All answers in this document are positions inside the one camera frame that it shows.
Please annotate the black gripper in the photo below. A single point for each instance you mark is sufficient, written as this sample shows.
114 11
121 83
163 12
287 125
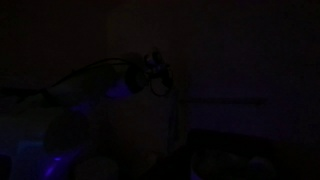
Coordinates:
156 65

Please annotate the dark laundry basket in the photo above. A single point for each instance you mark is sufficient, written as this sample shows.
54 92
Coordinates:
230 140

